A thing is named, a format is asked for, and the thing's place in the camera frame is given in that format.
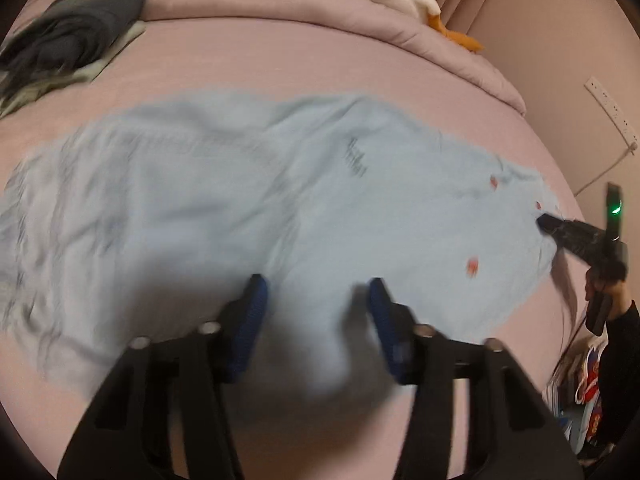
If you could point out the white power strip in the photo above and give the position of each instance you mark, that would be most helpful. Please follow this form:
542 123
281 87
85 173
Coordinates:
607 102

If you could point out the white red printed bag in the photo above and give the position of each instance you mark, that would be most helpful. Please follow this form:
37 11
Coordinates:
590 375

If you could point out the light blue denim pants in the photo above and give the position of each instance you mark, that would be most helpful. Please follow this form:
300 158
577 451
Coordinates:
200 185

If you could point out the person's right hand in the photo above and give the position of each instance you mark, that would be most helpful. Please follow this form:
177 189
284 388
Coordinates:
619 296

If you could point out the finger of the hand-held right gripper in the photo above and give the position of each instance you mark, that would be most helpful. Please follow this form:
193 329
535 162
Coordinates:
570 235

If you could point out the pink bed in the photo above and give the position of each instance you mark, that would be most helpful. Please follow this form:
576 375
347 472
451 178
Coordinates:
300 60

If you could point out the folded dark blue jeans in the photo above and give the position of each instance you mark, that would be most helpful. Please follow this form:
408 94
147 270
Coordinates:
80 25

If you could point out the folded pale green cloth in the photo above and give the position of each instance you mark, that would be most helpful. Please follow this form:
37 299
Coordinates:
20 96

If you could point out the pink quilt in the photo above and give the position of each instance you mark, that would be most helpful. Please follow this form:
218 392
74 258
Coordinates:
300 15

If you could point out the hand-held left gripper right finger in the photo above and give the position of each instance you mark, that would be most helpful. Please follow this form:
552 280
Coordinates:
382 320

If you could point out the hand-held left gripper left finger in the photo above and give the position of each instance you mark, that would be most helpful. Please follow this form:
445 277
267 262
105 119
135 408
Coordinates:
247 325

